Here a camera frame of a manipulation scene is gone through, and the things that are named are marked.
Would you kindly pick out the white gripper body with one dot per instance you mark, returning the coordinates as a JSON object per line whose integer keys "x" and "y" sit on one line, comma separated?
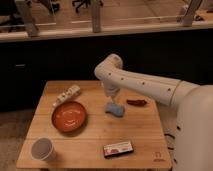
{"x": 112, "y": 100}

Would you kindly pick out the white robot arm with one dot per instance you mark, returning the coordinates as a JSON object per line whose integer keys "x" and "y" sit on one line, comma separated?
{"x": 192, "y": 102}

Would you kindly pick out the blue sponge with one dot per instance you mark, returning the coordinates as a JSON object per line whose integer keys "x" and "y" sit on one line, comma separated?
{"x": 114, "y": 109}

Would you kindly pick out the red chili pepper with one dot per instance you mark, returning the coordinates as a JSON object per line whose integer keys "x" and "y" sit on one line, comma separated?
{"x": 140, "y": 103}

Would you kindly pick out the white power strip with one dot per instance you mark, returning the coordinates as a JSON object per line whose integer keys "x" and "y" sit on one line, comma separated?
{"x": 72, "y": 91}

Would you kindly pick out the wooden table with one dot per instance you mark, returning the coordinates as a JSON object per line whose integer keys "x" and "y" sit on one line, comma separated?
{"x": 83, "y": 149}

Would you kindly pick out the orange bowl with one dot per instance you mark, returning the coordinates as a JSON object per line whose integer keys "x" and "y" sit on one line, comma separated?
{"x": 69, "y": 116}

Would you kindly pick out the small red white box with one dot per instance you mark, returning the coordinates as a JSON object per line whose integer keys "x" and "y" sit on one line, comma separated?
{"x": 117, "y": 149}

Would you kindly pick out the white paper cup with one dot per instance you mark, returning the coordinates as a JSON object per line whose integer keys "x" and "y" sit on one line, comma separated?
{"x": 43, "y": 150}

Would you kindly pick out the black office chair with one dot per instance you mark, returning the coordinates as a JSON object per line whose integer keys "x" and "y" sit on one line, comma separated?
{"x": 10, "y": 9}
{"x": 78, "y": 3}

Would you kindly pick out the middle grey window post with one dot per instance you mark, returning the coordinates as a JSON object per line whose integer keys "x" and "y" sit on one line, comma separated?
{"x": 95, "y": 15}

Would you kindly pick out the grey window post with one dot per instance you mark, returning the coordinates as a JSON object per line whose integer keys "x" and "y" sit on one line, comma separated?
{"x": 188, "y": 17}
{"x": 95, "y": 15}
{"x": 27, "y": 18}

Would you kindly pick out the right grey window post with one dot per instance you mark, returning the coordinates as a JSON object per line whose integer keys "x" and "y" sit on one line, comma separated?
{"x": 188, "y": 17}

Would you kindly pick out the left grey window post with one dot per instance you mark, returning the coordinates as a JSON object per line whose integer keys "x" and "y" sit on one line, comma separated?
{"x": 27, "y": 18}

